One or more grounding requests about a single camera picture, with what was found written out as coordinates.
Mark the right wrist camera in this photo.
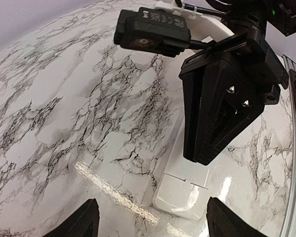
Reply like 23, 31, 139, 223
113, 7, 191, 57

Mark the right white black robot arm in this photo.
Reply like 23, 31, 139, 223
179, 0, 296, 165

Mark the front aluminium rail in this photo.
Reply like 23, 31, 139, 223
278, 54, 296, 237

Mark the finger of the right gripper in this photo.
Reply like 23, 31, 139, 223
182, 71, 204, 163

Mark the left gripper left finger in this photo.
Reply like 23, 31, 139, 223
44, 199, 100, 237

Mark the white remote control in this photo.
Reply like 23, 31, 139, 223
152, 109, 211, 220

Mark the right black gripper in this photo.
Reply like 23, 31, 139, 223
179, 31, 289, 165

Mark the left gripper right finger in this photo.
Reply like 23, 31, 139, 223
206, 197, 264, 237

